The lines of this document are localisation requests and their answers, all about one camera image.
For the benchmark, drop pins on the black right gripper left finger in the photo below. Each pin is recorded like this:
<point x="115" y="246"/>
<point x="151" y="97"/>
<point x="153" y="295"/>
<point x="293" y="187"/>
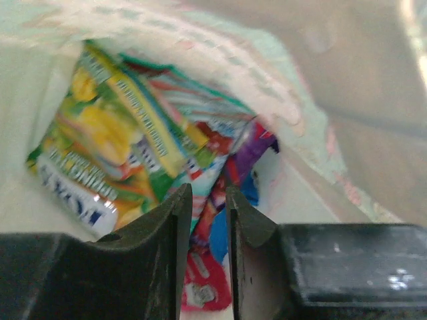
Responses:
<point x="135" y="272"/>

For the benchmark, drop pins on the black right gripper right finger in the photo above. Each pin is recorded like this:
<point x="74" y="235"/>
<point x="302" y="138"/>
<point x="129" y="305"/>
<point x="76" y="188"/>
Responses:
<point x="326" y="270"/>

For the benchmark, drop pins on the teal red Fox's packet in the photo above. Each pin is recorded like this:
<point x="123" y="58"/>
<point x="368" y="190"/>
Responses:
<point x="220" y="117"/>

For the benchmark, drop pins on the green printed paper bag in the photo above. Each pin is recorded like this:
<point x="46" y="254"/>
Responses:
<point x="342" y="83"/>

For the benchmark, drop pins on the purple berries Fox's packet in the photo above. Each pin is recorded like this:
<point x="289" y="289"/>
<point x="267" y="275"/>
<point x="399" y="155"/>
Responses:
<point x="206" y="286"/>

